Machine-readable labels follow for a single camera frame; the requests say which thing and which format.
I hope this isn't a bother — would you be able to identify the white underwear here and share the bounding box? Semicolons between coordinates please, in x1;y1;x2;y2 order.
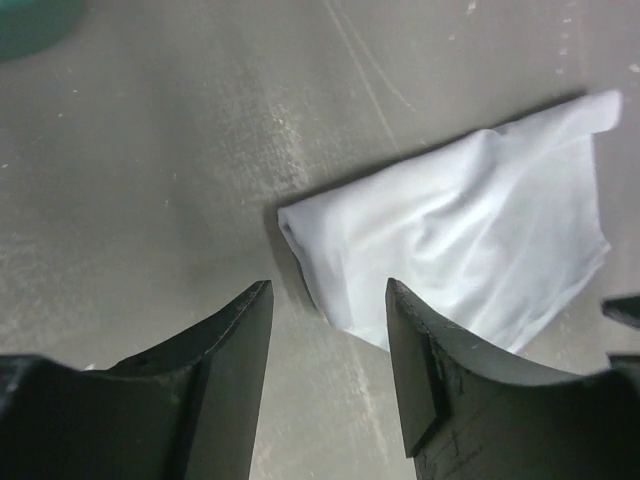
277;90;623;353

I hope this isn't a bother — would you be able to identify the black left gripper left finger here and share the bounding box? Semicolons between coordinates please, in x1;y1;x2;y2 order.
1;281;274;479

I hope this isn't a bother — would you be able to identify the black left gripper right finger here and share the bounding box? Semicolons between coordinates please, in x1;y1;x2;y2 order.
386;280;639;479

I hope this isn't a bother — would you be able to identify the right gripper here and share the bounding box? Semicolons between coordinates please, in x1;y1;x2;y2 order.
602;295;640;330

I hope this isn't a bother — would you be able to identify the green compartment organizer box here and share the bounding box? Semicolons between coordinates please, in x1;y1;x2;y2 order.
1;0;86;62

